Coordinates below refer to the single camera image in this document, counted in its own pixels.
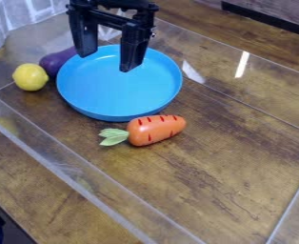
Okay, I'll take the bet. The orange toy carrot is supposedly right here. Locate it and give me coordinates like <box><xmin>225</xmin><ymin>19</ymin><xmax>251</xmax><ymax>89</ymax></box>
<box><xmin>98</xmin><ymin>115</ymin><xmax>186</xmax><ymax>147</ymax></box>

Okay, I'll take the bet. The yellow toy lemon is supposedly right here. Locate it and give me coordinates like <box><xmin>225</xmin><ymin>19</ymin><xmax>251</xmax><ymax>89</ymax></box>
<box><xmin>12</xmin><ymin>63</ymin><xmax>48</xmax><ymax>92</ymax></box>

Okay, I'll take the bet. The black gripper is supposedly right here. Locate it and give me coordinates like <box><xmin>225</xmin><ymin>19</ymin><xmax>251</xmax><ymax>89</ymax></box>
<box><xmin>67</xmin><ymin>0</ymin><xmax>158</xmax><ymax>72</ymax></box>

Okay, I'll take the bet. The black strip on wood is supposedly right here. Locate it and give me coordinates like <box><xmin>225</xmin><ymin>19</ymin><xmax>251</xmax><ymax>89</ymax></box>
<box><xmin>221</xmin><ymin>1</ymin><xmax>299</xmax><ymax>34</ymax></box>

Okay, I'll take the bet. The clear acrylic enclosure wall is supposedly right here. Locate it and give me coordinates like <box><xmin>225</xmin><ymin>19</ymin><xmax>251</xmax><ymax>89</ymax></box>
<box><xmin>0</xmin><ymin>0</ymin><xmax>299</xmax><ymax>244</ymax></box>

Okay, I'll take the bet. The blue round tray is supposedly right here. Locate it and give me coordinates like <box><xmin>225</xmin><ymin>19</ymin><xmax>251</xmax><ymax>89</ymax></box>
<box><xmin>55</xmin><ymin>45</ymin><xmax>182</xmax><ymax>122</ymax></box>

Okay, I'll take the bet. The purple toy eggplant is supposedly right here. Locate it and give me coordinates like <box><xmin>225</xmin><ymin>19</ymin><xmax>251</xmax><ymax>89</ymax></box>
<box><xmin>39</xmin><ymin>47</ymin><xmax>75</xmax><ymax>78</ymax></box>

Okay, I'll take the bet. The white grid curtain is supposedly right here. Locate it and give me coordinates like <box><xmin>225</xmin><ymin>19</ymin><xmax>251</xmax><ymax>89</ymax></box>
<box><xmin>0</xmin><ymin>0</ymin><xmax>67</xmax><ymax>49</ymax></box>

